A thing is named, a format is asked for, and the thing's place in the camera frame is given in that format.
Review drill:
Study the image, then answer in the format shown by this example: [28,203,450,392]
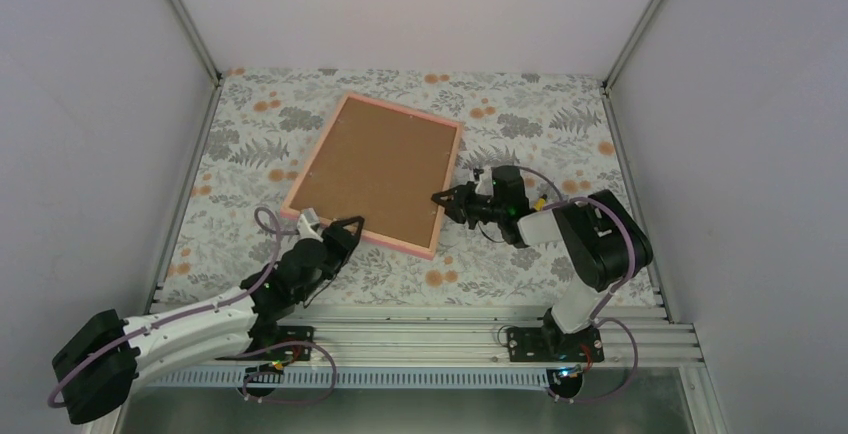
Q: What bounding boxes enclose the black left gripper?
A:
[295,215,363,301]

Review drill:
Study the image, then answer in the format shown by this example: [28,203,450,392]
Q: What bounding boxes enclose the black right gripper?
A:
[432,181,505,231]

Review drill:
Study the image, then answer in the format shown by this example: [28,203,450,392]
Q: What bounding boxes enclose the pink wooden photo frame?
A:
[280,92,464,260]

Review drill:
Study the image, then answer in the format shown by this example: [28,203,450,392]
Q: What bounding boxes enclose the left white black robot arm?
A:
[47,209,365,425]

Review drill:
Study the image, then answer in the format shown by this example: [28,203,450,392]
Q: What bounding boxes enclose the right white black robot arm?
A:
[431,165,653,361]

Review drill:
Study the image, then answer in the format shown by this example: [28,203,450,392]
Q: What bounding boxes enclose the floral patterned table mat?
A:
[158,68,627,306]

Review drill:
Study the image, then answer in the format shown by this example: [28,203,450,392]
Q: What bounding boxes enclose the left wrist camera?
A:
[297,208,321,240]

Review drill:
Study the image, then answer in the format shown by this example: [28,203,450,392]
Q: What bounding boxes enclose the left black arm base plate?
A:
[219,325,315,364]

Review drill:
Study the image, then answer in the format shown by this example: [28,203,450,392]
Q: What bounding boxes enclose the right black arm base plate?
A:
[506,327,605,363]

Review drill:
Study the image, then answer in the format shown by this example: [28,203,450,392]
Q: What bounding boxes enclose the grey slotted cable duct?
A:
[150,365,549,390]

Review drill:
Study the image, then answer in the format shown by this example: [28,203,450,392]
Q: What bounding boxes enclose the aluminium mounting rail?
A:
[109,314,705,369]

